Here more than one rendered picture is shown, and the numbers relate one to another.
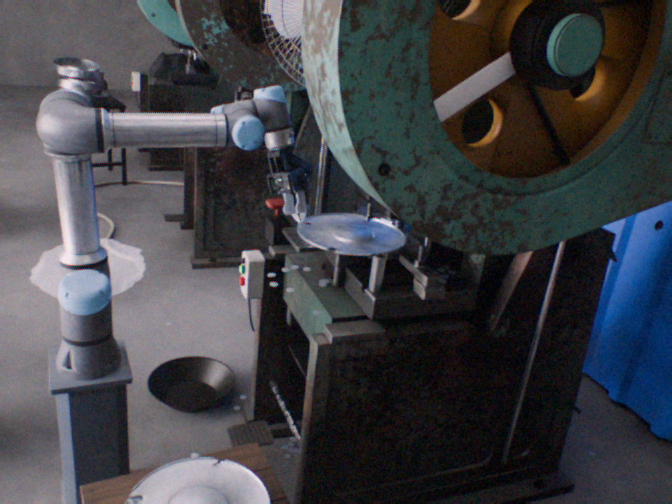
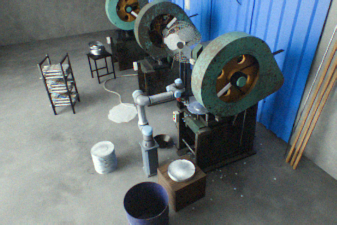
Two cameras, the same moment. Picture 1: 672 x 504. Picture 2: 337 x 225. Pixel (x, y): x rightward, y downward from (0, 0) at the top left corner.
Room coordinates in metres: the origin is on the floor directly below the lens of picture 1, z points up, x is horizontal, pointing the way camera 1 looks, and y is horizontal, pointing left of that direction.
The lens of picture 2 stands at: (-1.03, 0.31, 2.46)
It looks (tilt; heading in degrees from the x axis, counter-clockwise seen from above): 34 degrees down; 1
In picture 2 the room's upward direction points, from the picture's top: 2 degrees counter-clockwise
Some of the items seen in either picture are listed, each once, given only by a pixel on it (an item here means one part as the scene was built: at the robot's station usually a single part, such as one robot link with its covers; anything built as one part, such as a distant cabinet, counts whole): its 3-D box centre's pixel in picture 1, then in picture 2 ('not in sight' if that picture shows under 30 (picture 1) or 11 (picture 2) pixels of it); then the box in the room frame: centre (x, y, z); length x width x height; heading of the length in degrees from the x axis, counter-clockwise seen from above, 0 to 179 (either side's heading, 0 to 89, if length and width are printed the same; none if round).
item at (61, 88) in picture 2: not in sight; (60, 84); (2.86, 2.17, 0.47); 0.46 x 0.43 x 0.95; 94
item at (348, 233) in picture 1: (351, 232); (199, 107); (1.53, -0.03, 0.78); 0.29 x 0.29 x 0.01
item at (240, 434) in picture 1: (324, 427); (197, 148); (1.52, -0.03, 0.14); 0.59 x 0.10 x 0.05; 114
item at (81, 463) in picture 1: (94, 434); (150, 157); (1.28, 0.58, 0.23); 0.19 x 0.19 x 0.45; 26
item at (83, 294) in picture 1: (86, 303); (147, 132); (1.29, 0.59, 0.62); 0.13 x 0.12 x 0.14; 22
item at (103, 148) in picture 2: not in sight; (102, 148); (1.39, 1.19, 0.30); 0.29 x 0.29 x 0.01
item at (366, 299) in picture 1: (388, 267); (208, 112); (1.58, -0.15, 0.68); 0.45 x 0.30 x 0.06; 24
